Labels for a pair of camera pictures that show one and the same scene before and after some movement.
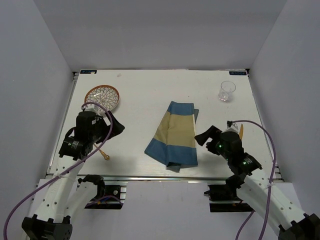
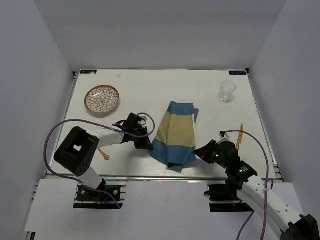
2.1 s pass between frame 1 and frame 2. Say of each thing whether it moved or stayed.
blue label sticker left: stayed
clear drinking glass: stayed
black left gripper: moved
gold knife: stayed
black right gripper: moved
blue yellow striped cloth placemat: stayed
